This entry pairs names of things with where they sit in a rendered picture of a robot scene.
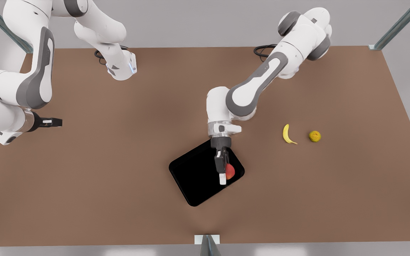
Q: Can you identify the yellow banana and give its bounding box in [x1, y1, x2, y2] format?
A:
[283, 124, 298, 145]

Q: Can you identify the black cable loop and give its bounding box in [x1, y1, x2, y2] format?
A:
[254, 44, 279, 59]
[94, 46, 129, 65]

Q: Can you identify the black storage box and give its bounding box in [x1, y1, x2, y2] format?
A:
[169, 138, 245, 207]

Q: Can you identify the silver frame post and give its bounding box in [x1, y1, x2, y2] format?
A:
[0, 0, 34, 54]
[368, 0, 410, 50]
[194, 234, 222, 256]

